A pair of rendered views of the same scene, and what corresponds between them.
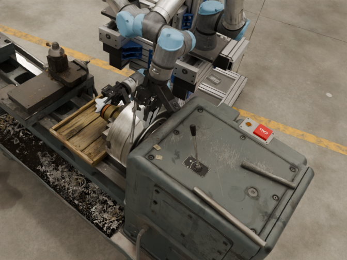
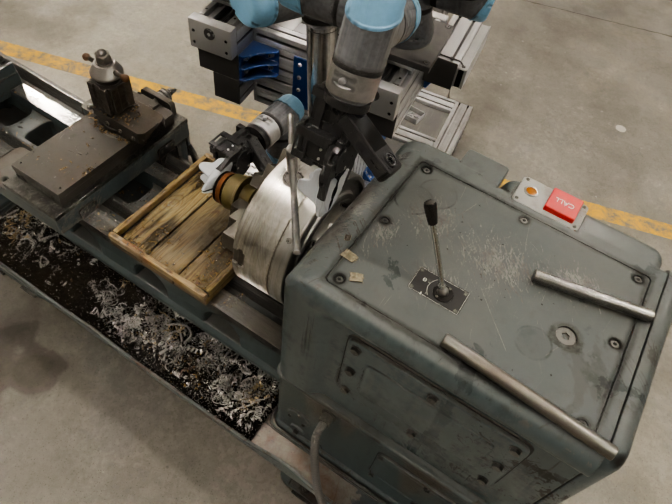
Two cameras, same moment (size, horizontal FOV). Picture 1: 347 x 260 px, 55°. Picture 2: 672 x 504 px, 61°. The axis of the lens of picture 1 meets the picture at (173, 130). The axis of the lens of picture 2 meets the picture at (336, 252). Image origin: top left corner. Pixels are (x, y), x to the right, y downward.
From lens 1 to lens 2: 0.27 m
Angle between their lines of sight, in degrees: 4
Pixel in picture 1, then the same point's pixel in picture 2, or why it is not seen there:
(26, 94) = (52, 164)
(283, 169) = (620, 281)
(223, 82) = (428, 118)
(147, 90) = (324, 131)
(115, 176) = (255, 320)
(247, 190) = (553, 332)
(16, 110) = (35, 199)
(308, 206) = not seen: hidden behind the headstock
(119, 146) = (262, 260)
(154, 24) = not seen: outside the picture
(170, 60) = (378, 55)
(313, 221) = not seen: hidden behind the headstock
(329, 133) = (629, 200)
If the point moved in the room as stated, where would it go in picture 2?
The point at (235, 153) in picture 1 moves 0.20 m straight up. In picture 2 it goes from (514, 256) to (562, 177)
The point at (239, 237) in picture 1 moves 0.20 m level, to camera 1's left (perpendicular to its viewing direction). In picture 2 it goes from (554, 438) to (417, 423)
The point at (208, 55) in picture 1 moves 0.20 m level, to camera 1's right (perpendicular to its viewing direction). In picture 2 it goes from (419, 58) to (494, 68)
